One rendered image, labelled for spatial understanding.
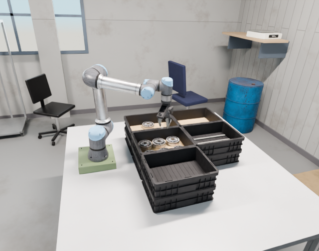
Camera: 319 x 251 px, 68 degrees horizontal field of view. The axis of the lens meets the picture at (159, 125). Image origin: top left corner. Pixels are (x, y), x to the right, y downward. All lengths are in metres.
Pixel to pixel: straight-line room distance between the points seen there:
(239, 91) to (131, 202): 2.62
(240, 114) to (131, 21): 2.28
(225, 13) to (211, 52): 0.69
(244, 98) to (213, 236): 2.62
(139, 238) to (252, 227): 0.63
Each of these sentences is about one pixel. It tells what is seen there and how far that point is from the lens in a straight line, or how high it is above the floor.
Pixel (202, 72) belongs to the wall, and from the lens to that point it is 4.73.
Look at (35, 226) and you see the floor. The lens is 2.51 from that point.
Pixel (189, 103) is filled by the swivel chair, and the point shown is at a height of 0.48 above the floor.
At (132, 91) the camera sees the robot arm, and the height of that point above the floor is 1.30.
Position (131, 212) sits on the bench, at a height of 0.70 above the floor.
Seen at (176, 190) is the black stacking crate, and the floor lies 0.85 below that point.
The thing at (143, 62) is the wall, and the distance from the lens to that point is 4.28.
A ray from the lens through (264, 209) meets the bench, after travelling 1.63.
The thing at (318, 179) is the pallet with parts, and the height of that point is 0.13.
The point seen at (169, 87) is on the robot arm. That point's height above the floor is 1.30.
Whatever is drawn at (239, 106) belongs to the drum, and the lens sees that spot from 3.75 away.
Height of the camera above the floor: 1.78
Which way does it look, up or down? 27 degrees down
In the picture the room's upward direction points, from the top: 2 degrees clockwise
